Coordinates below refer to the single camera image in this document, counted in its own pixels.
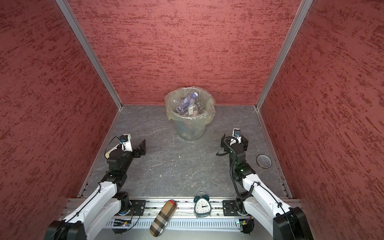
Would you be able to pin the green alarm clock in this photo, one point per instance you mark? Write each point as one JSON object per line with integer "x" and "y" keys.
{"x": 202, "y": 207}

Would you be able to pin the purple label clear bottle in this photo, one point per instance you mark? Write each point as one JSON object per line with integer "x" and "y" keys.
{"x": 183, "y": 104}

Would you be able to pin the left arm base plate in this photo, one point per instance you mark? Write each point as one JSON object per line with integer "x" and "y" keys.
{"x": 135, "y": 207}

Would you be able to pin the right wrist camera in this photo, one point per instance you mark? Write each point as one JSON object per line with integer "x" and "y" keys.
{"x": 237, "y": 134}

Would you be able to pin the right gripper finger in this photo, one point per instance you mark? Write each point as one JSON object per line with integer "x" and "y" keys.
{"x": 245, "y": 142}
{"x": 223, "y": 143}

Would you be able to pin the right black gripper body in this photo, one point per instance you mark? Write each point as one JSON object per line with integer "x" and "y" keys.
{"x": 230, "y": 157}

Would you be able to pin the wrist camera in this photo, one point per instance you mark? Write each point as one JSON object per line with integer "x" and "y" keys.
{"x": 237, "y": 134}
{"x": 126, "y": 143}

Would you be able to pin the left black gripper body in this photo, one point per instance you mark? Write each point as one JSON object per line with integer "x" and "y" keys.
{"x": 129, "y": 156}

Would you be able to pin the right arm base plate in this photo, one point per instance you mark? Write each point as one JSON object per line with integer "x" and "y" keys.
{"x": 232, "y": 208}

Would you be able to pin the tape roll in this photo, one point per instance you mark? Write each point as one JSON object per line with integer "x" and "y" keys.
{"x": 263, "y": 161}

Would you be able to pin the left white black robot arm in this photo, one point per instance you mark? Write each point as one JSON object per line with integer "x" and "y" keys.
{"x": 87, "y": 220}

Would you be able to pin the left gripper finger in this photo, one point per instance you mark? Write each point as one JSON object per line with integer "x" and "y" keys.
{"x": 137, "y": 153}
{"x": 142, "y": 148}

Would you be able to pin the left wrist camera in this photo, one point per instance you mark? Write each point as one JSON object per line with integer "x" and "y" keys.
{"x": 126, "y": 143}

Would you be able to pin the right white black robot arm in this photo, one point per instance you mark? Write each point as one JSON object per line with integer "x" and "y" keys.
{"x": 254, "y": 198}

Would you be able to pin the plaid glasses case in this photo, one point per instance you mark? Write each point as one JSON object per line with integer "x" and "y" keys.
{"x": 163, "y": 217}

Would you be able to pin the clear plastic bin liner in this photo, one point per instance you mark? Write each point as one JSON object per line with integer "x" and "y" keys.
{"x": 204, "y": 97}

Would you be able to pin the grey mesh waste bin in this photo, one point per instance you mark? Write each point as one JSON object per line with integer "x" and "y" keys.
{"x": 189, "y": 132}

